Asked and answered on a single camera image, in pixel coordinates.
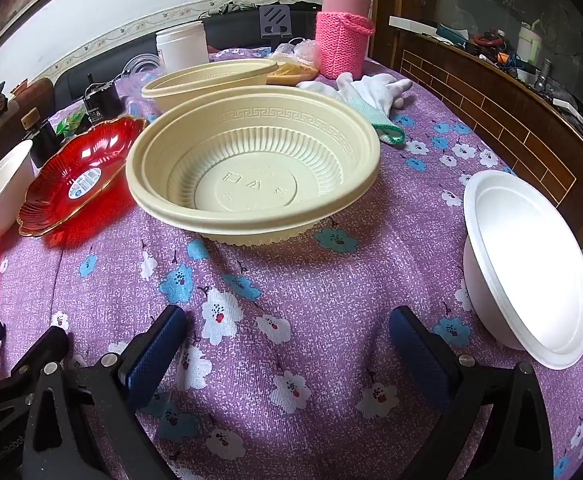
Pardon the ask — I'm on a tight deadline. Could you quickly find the yellow shallow dish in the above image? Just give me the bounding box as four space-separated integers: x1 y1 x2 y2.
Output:
266 60 320 86

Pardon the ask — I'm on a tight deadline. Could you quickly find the purple floral tablecloth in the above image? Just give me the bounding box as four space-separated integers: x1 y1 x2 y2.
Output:
0 47 583 480

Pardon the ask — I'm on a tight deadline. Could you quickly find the black leather sofa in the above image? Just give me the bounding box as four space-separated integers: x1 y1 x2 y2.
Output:
54 6 323 107

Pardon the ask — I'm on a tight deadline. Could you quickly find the large beige plastic bowl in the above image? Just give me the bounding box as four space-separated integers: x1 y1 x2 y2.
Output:
125 85 382 247

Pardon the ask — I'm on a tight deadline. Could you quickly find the white plastic jar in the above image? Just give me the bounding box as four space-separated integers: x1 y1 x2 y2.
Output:
156 22 209 72

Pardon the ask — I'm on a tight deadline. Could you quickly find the brown armchair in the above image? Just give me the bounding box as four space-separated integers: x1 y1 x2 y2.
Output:
0 77 55 161

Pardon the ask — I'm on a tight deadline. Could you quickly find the green packet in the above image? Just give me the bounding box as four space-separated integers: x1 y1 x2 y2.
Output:
56 110 87 137

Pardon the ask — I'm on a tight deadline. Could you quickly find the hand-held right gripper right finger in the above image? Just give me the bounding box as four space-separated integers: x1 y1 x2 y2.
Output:
389 305 556 480

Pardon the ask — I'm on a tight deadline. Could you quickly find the black phone stand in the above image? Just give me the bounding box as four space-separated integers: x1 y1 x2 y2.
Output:
258 4 295 42

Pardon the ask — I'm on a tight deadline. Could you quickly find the black box device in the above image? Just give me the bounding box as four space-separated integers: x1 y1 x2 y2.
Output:
82 82 123 124

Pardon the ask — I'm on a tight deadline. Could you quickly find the wooden sideboard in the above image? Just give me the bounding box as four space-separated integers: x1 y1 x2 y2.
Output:
371 0 583 256

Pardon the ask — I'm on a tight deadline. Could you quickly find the white glove green cuff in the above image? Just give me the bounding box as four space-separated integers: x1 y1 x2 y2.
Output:
336 80 406 147

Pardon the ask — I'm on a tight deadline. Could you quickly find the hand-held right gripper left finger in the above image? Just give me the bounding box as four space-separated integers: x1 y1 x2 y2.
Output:
21 305 190 480

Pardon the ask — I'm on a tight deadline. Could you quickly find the white flat box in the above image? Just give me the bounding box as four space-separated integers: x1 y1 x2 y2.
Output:
389 16 439 36

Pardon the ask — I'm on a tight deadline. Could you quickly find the clear plastic bag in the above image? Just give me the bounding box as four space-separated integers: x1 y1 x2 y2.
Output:
271 39 320 69

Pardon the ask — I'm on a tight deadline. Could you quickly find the white bottle green trim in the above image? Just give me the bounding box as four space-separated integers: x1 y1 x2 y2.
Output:
516 21 543 67

